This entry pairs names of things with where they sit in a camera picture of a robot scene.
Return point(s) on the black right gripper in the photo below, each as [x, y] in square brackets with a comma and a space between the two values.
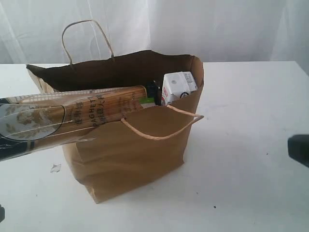
[298, 148]

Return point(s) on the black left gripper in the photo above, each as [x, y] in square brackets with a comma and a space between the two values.
[2, 213]

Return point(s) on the spaghetti packet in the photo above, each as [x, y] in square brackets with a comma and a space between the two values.
[35, 122]

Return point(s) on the small white milk carton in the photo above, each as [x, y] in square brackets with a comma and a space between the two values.
[177, 85]

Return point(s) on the brown paper shopping bag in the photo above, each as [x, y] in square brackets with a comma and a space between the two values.
[121, 156]

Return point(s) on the torn clear plastic scrap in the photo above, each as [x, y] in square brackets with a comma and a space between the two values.
[56, 168]

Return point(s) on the white backdrop curtain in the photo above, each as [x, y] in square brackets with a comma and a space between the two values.
[32, 31]

